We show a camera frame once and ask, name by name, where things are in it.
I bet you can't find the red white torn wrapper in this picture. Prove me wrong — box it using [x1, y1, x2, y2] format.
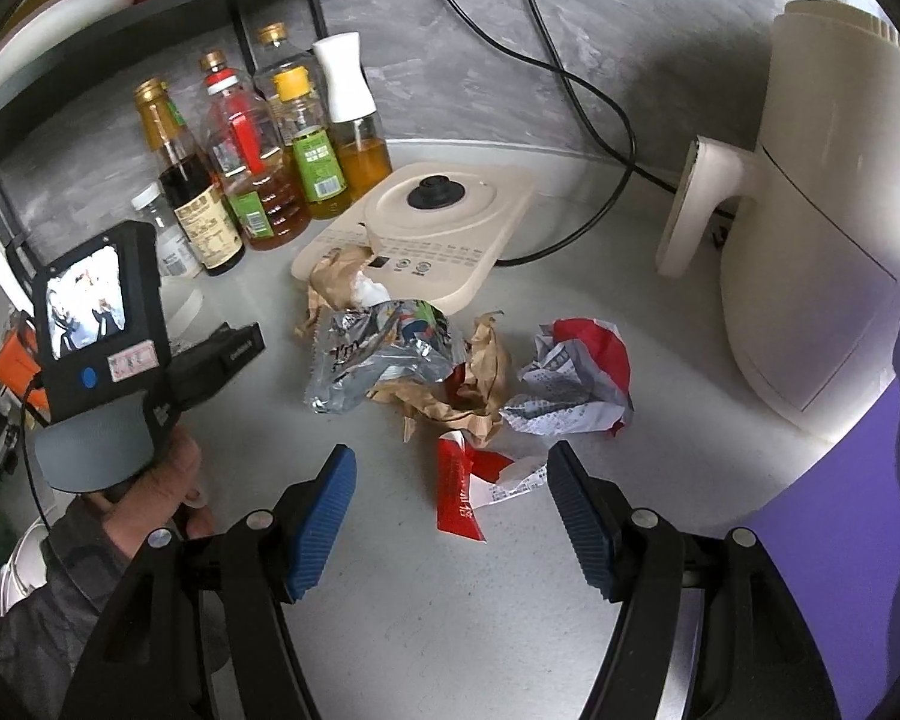
[436, 431, 548, 541]

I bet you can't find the brown paper bag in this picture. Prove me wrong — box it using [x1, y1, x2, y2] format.
[297, 245, 510, 447]

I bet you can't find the silver foil snack bag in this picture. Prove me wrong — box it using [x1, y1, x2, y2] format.
[305, 299, 466, 415]

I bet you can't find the white tissue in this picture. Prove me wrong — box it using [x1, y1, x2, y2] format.
[351, 271, 391, 309]

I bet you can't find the purple plastic bucket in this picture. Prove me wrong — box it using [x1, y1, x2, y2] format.
[749, 324, 900, 718]

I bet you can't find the black metal kitchen rack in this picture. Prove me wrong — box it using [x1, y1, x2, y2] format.
[0, 0, 328, 310]

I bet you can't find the person's left hand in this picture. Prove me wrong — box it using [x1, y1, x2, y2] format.
[102, 426, 203, 559]

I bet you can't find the small white cap jar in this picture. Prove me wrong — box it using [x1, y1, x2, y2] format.
[131, 182, 201, 278]

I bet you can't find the dark soy sauce bottle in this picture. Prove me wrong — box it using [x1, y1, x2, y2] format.
[134, 78, 247, 277]

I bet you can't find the red cap oil bottle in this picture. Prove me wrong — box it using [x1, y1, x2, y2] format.
[199, 49, 310, 250]

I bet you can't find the green label yellow cap bottle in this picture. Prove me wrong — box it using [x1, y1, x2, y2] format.
[272, 65, 352, 220]

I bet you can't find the cream induction cooker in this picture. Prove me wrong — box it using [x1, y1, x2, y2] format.
[292, 163, 536, 316]

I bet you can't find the white oil spray bottle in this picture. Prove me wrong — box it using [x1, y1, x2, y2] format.
[313, 31, 393, 200]

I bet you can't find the cream plate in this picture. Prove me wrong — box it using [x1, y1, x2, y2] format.
[0, 0, 134, 86]

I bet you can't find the cream air fryer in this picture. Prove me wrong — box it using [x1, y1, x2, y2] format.
[655, 0, 900, 442]

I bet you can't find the gold cap clear bottle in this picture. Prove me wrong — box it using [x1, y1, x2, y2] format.
[253, 21, 325, 103]

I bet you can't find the black power cable right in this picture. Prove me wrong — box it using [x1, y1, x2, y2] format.
[494, 0, 639, 269]

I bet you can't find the black power cable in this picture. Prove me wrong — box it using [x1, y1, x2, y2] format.
[494, 0, 639, 269]
[417, 0, 682, 194]

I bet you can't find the black power cable left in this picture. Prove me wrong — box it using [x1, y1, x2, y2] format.
[417, 0, 682, 194]

